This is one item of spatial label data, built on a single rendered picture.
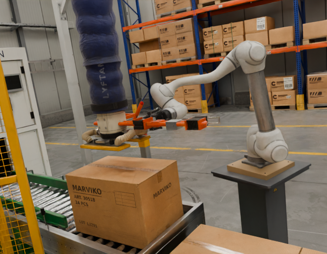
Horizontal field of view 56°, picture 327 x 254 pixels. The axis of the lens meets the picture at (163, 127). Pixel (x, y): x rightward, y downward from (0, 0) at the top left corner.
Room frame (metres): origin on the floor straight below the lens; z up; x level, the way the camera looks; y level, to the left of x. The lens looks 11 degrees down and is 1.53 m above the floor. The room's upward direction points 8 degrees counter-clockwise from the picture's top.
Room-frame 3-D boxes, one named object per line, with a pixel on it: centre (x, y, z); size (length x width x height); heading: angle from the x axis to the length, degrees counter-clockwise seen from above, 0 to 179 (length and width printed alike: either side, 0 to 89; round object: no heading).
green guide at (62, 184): (2.83, 1.06, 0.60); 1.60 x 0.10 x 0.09; 52
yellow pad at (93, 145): (1.81, 0.37, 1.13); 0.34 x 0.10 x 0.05; 52
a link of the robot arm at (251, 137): (2.07, -0.65, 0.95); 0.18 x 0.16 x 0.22; 5
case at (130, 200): (1.89, 0.30, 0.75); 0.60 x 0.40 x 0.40; 55
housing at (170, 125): (1.61, -0.06, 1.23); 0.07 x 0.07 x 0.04; 52
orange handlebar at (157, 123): (1.86, 0.08, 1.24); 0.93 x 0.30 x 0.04; 52
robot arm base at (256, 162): (2.10, -0.63, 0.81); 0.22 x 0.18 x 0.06; 30
